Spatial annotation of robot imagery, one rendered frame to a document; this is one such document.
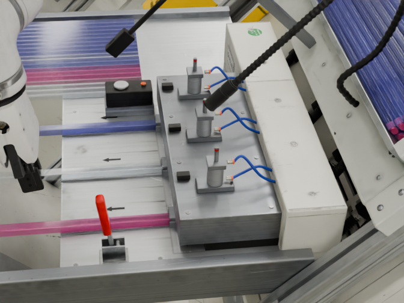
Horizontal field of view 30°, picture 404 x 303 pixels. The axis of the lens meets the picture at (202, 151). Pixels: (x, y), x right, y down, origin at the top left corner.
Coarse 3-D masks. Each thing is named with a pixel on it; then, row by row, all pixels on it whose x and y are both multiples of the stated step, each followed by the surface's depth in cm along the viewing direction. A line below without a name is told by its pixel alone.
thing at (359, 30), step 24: (336, 0) 115; (360, 0) 111; (384, 0) 106; (336, 24) 112; (360, 24) 107; (384, 24) 104; (360, 48) 105; (384, 48) 101; (360, 72) 102; (384, 72) 99; (384, 96) 96; (384, 120) 94
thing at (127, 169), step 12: (60, 168) 111; (72, 168) 111; (84, 168) 111; (96, 168) 111; (108, 168) 111; (120, 168) 112; (132, 168) 112; (144, 168) 112; (156, 168) 112; (0, 180) 109; (12, 180) 110
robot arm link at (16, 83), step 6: (18, 72) 97; (24, 72) 99; (12, 78) 96; (18, 78) 98; (24, 78) 99; (0, 84) 96; (6, 84) 96; (12, 84) 97; (18, 84) 98; (24, 84) 99; (0, 90) 96; (6, 90) 97; (12, 90) 97; (18, 90) 98; (0, 96) 96; (6, 96) 97
